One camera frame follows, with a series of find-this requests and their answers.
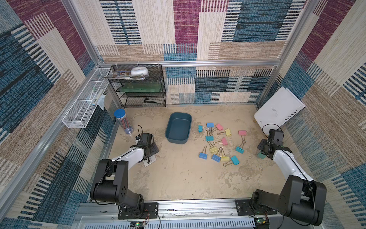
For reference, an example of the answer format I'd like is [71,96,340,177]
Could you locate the mint green tape roll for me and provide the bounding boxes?
[257,151,267,159]

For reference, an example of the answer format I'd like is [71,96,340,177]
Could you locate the teal plastic storage box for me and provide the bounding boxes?
[165,112,192,144]

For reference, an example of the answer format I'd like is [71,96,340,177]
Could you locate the teal binder clip front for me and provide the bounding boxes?
[223,156,240,167]

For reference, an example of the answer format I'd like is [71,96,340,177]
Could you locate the yellow binder clip front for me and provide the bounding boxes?
[220,148,230,161]

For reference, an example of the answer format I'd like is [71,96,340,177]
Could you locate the yellow binder clip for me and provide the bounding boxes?
[216,128,232,136]
[207,141,219,154]
[220,148,230,161]

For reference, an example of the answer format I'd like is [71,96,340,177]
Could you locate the blue binder clip front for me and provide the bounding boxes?
[212,148,221,162]

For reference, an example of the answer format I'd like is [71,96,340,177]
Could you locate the white ruler package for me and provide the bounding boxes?
[143,155,156,167]

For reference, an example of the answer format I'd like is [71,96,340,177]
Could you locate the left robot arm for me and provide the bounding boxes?
[90,133,156,215]

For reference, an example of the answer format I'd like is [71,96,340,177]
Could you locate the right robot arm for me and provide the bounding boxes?
[251,129,327,226]

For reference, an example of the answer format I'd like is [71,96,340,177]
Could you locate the pink binder clip right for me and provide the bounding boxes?
[238,130,246,142]

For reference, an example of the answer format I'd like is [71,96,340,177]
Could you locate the pink binder clip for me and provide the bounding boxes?
[213,137,228,146]
[211,124,223,132]
[238,130,246,142]

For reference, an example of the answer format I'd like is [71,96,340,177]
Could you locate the teal binder clip right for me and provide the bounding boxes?
[235,140,246,154]

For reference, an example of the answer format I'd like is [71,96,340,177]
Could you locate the yellow binder clip back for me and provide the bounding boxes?
[216,128,232,136]

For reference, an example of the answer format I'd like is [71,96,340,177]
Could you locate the pink binder clip centre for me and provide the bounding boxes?
[213,137,228,146]

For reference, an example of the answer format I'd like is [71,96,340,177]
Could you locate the pink binder clip back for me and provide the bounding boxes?
[211,124,223,132]

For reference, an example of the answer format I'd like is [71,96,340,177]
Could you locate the teal binder clip centre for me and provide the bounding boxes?
[205,130,214,141]

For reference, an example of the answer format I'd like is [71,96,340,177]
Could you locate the white book leaning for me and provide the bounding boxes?
[254,87,306,135]

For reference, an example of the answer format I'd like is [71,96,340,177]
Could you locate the pencil tube blue lid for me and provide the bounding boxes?
[114,109,133,135]

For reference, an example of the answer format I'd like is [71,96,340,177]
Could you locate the black wire shelf rack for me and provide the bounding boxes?
[105,65,167,108]

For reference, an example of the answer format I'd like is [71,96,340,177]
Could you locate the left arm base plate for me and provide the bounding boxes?
[117,202,159,220]

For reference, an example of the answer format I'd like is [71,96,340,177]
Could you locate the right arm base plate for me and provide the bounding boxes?
[235,199,277,217]

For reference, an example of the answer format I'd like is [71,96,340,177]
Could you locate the white wire wall basket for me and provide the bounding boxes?
[63,68,110,128]

